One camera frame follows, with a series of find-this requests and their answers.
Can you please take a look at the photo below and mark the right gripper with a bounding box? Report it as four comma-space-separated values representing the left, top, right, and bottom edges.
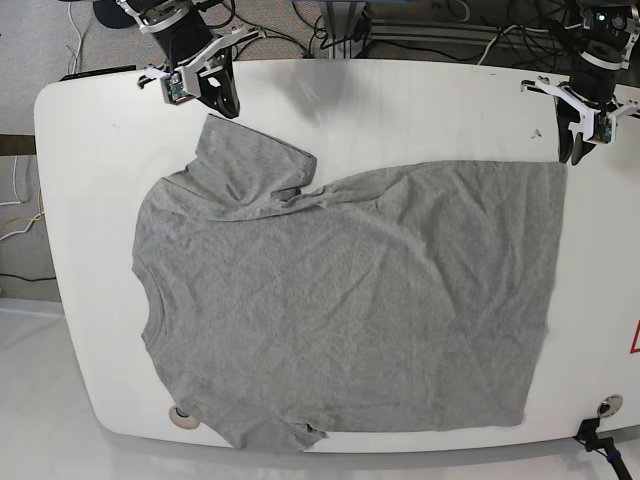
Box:
137, 27, 265, 116

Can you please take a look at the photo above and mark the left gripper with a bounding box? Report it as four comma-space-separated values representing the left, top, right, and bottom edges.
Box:
520, 77, 638, 166

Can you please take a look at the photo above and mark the grey t-shirt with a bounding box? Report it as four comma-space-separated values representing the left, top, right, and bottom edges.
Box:
132, 117, 567, 452

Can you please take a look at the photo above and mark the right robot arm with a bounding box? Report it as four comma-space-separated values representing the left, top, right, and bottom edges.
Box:
117, 1, 265, 119

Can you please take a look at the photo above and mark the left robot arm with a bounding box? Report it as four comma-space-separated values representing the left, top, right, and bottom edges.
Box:
521, 1, 639, 166

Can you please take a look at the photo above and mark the red warning sticker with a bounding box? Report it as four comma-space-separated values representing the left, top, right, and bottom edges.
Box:
630, 321, 640, 354

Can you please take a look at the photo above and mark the right table grommet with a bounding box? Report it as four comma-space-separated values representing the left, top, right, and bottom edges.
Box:
597, 394, 624, 418

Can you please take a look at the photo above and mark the table grommet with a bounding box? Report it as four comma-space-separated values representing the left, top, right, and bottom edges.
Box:
597, 394, 624, 418
168, 405, 200, 430

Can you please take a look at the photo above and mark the black table clamp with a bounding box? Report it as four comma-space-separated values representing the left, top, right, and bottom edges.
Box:
573, 418, 632, 480

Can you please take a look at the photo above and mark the left table grommet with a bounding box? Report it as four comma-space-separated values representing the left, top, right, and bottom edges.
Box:
168, 405, 200, 430

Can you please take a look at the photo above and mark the aluminium frame rail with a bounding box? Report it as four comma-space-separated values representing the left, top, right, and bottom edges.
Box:
319, 1, 578, 64

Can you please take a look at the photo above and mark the white cable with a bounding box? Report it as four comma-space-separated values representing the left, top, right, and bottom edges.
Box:
0, 154, 45, 241

